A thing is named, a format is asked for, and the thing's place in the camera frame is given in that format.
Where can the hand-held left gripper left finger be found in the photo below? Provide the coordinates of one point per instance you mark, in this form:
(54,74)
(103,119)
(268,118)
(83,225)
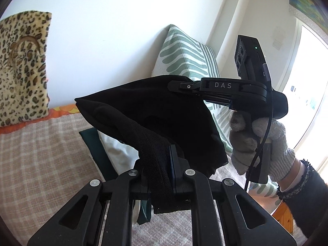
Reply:
(128,184)

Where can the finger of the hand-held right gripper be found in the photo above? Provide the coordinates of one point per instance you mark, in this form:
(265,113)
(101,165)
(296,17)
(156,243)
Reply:
(184,85)

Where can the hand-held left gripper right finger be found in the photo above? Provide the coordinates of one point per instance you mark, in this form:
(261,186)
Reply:
(173,164)

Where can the black garment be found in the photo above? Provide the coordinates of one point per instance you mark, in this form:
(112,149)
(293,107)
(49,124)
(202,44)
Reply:
(166,123)

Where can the person's right forearm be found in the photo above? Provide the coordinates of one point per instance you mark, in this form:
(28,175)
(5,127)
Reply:
(307,197)

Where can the person's right hand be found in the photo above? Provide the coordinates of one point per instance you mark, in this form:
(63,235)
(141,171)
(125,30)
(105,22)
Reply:
(280,146)

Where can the green and white striped pillow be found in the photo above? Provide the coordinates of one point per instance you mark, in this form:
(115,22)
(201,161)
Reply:
(179,53)

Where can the white garment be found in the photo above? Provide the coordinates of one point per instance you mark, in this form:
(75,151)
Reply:
(115,153)

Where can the dark green garment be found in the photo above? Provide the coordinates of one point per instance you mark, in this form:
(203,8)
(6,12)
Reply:
(92,143)

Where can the window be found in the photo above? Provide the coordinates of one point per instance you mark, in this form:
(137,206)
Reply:
(307,82)

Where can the pink checked blanket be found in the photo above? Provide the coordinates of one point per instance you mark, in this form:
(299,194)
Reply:
(51,158)

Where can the wooden stool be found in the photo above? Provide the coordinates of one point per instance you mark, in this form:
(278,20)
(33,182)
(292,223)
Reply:
(283,216)

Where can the leopard print cushion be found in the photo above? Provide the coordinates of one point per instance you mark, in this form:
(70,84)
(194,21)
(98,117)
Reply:
(23,69)

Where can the framed wall picture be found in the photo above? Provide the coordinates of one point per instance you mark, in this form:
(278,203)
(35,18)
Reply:
(305,2)

